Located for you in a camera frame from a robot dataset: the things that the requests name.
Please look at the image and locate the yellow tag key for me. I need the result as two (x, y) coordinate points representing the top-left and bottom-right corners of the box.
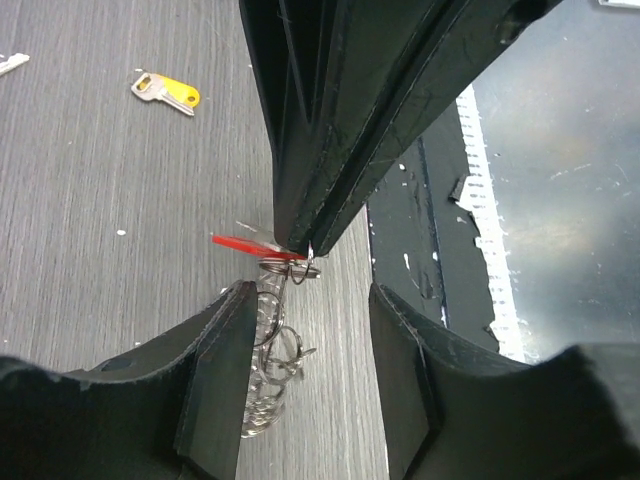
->
(130, 72), (200, 117)

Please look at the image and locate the black tag key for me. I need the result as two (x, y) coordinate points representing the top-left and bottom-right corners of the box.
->
(0, 53), (30, 76)

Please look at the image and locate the white cable duct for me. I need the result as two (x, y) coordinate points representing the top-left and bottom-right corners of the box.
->
(455, 86), (525, 362)

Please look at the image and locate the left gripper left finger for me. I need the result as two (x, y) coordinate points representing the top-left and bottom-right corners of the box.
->
(1, 281), (257, 479)

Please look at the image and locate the red tag key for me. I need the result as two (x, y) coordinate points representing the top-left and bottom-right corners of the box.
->
(212, 220), (307, 261)

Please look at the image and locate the large metal keyring disc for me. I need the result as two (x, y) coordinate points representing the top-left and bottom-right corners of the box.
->
(241, 257), (320, 439)

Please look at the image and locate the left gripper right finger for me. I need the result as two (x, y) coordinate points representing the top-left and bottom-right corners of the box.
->
(369, 284), (639, 479)

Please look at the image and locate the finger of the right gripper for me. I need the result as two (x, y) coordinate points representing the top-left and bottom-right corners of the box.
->
(239, 1), (446, 250)
(312, 1), (558, 255)

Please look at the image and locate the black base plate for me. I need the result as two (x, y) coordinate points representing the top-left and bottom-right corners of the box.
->
(367, 105), (499, 352)

